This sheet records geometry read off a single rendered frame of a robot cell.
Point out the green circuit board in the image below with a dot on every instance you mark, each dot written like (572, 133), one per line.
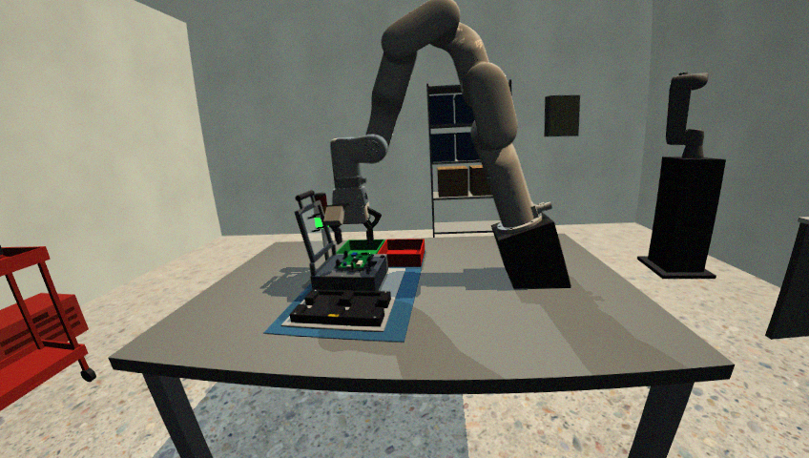
(359, 260)

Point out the green bin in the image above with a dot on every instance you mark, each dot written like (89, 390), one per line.
(361, 246)

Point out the red bin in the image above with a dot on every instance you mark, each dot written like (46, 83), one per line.
(404, 252)

